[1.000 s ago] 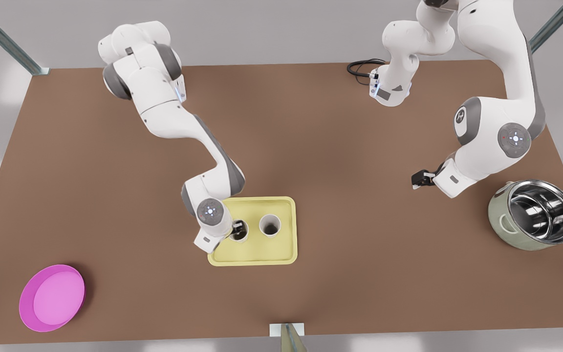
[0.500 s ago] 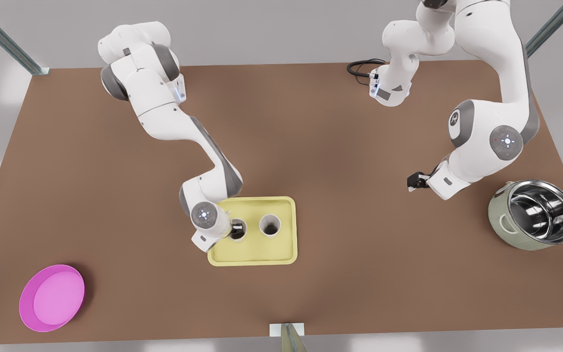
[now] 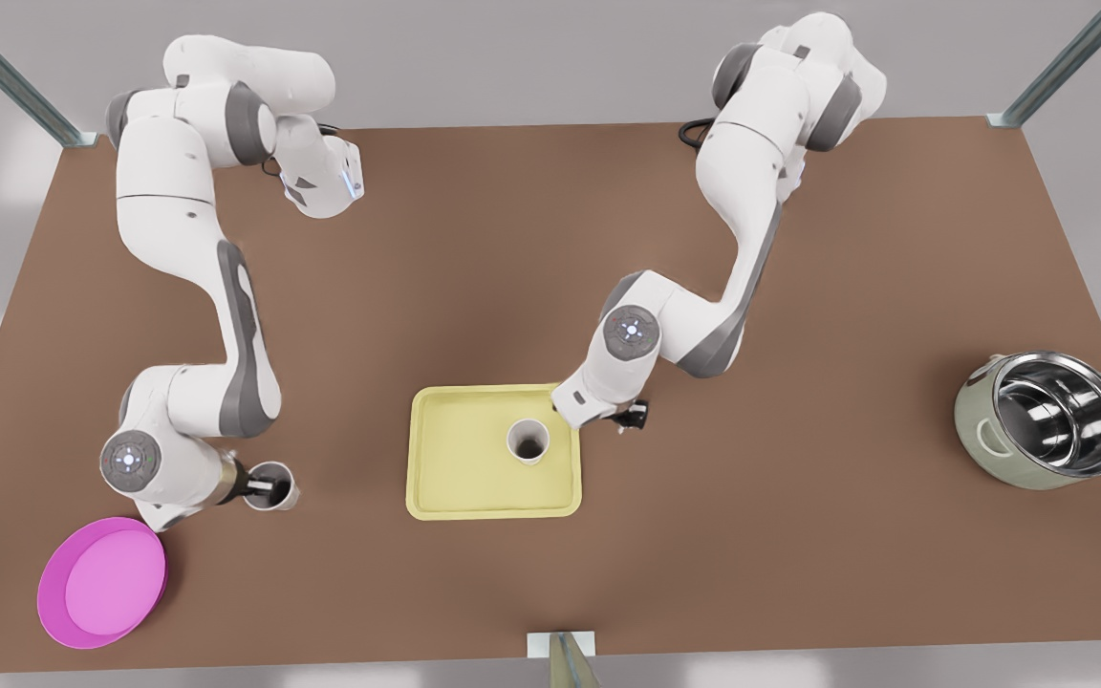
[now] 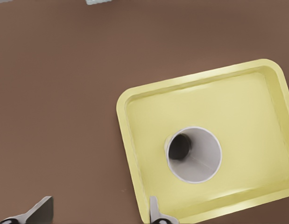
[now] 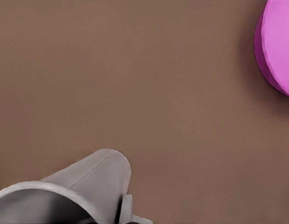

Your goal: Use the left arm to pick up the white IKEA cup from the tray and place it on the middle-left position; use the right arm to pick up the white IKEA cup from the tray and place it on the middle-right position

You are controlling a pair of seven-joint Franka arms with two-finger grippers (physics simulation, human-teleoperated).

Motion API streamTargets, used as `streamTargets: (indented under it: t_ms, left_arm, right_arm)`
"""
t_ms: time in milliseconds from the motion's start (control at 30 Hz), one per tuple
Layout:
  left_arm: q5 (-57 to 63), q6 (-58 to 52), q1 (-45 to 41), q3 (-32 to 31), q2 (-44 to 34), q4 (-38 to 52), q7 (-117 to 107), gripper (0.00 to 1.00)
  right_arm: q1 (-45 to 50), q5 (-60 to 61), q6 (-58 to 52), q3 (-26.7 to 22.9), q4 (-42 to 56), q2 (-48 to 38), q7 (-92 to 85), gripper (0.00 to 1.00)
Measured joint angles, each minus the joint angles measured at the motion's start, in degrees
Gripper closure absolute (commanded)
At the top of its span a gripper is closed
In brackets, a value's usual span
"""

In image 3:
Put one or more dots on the grey-green steel pot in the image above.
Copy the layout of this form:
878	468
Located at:
1038	420

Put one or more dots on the white IKEA cup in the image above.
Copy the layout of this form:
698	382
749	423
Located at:
528	440
275	485

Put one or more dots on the yellow rectangular tray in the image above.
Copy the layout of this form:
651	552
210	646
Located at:
460	468

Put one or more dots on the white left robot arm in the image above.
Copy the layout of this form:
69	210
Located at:
751	172

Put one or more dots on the pink round plate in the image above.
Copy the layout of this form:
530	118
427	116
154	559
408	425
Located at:
103	581

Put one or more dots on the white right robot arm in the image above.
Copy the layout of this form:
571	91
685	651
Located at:
178	210

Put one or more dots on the silver frame post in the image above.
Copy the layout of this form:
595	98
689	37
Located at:
565	659
10	76
1062	67

